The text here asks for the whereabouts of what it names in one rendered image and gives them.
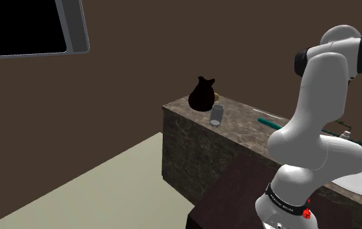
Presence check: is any brown marble counter cabinet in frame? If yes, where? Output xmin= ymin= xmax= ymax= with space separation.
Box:
xmin=161 ymin=94 xmax=362 ymax=229

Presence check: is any teal handled tool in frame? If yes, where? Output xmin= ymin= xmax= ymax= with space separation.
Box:
xmin=257 ymin=117 xmax=284 ymax=131

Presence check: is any grey framed dark window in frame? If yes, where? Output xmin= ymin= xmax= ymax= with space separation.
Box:
xmin=0 ymin=0 xmax=91 ymax=61

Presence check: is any thin white stick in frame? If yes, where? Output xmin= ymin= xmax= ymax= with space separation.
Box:
xmin=252 ymin=108 xmax=285 ymax=121

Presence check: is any dark maroon robot stand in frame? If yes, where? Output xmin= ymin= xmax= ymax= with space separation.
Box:
xmin=186 ymin=154 xmax=354 ymax=229

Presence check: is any clear drinking glass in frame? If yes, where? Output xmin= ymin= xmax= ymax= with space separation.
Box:
xmin=209 ymin=104 xmax=225 ymax=128

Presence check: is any white sink basin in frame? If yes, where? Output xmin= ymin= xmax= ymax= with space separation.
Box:
xmin=331 ymin=168 xmax=362 ymax=201

